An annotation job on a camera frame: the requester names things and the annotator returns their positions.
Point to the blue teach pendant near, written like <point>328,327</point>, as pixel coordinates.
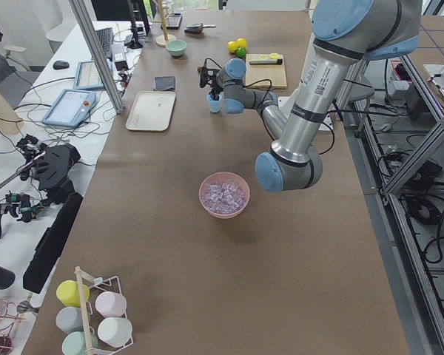
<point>70,108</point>

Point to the blue teach pendant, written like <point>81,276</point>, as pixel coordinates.
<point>87,77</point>
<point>70,108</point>

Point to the black computer mouse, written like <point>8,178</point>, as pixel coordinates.
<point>60,65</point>

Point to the aluminium frame post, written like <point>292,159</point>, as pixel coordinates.
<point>86,25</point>

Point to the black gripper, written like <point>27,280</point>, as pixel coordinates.
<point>215,87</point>

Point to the green lime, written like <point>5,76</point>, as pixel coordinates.
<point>240,52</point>

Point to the wooden cutting board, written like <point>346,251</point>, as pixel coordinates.
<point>273,76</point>

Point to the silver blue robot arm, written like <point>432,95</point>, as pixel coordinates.
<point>345,32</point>

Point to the white wire cup rack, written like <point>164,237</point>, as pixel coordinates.
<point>89,287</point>

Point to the pink cup on rack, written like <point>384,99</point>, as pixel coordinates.
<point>111,304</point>

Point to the mint green bowl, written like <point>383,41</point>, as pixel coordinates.
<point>176,48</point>

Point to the blue teach pendant far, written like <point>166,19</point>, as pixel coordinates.
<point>87,77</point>

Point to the yellow lemon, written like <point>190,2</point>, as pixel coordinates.
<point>242,43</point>
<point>232,46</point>

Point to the black keyboard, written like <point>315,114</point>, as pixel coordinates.
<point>105,39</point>

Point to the yellow lemon upper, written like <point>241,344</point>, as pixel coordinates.
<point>232,46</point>

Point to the white cup on rack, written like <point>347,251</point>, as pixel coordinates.
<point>115,331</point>

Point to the yellow lemon lower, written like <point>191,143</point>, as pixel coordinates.
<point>242,43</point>

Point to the grey cup on rack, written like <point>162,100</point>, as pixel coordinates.
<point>69,320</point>

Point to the light blue plastic cup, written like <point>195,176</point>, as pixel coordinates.
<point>214,102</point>

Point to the cream rabbit tray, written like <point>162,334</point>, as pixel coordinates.
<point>151,111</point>

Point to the grey folded cloth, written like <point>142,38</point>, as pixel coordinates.
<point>164,83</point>

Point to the steel ice scoop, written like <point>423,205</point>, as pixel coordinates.
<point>198,28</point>

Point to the green cup on rack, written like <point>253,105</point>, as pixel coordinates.
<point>74,344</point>

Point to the wooden cup stand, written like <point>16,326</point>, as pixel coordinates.
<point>163,11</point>

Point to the pink bowl of ice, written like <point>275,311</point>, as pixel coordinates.
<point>224,194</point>

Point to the yellow cup on rack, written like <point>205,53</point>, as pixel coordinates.
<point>67,293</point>

